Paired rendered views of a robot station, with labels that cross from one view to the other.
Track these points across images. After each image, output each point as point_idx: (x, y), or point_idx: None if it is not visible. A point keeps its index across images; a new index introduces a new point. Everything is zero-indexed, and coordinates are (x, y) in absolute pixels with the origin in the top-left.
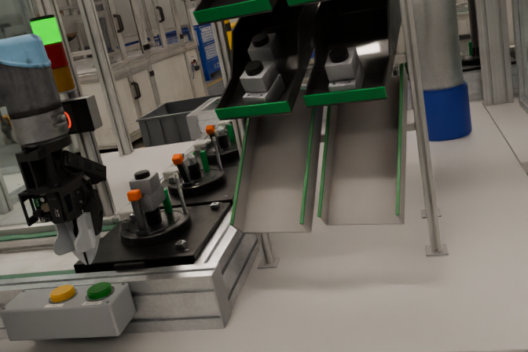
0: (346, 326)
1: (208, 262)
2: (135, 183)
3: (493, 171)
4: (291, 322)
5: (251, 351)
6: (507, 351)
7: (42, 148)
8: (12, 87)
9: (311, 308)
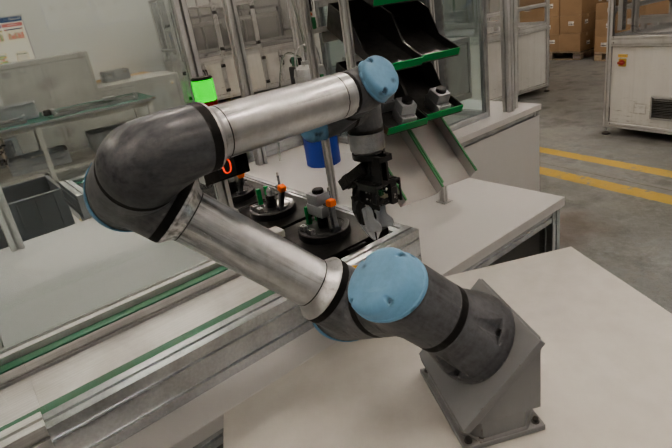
0: (472, 235)
1: (400, 227)
2: (320, 196)
3: None
4: (447, 245)
5: (456, 260)
6: (538, 214)
7: (386, 152)
8: (376, 111)
9: (442, 238)
